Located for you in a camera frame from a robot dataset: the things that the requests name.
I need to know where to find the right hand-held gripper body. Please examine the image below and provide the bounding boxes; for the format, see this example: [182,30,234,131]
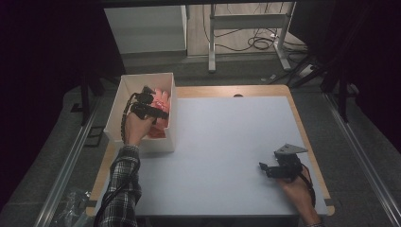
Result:
[265,143,309,183]

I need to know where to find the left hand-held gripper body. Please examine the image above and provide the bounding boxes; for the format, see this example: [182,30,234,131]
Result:
[130,85,170,123]

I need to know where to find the pink winter glove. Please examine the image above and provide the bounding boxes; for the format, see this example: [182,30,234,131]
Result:
[147,88,172,139]

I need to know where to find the white storage box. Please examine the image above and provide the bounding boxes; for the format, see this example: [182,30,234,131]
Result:
[103,72,179,155]

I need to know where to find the person's left hand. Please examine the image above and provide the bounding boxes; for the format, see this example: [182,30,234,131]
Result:
[124,111,156,148]

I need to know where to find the person's right hand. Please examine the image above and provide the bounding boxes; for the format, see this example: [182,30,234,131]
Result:
[276,166,314,210]

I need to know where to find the white table mat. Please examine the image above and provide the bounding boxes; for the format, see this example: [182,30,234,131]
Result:
[94,96,329,218]

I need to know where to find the black metal stand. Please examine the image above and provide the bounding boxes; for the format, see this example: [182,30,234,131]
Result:
[70,70,107,128]

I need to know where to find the white cabinet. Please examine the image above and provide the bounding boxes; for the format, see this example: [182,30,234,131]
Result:
[103,5,188,55]

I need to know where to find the white power strip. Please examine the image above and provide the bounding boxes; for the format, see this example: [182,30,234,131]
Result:
[297,63,316,79]

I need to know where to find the clear plastic bag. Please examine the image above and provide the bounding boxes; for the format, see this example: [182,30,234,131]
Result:
[58,187,94,227]

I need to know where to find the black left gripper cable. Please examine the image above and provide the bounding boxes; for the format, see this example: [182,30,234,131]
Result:
[120,92,138,145]

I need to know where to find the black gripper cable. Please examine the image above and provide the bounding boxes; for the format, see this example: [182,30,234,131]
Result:
[120,92,138,145]
[299,163,317,207]

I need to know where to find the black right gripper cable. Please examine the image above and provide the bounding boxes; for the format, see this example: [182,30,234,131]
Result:
[299,163,317,207]

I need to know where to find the aluminium floor rail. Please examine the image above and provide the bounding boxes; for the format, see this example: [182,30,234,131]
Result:
[324,93,401,227]
[33,94,103,227]

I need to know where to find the black floor cable bundle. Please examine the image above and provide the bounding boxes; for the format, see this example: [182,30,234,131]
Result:
[202,3,308,55]

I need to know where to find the grey metal desk frame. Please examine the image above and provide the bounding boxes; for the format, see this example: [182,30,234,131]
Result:
[207,1,298,74]

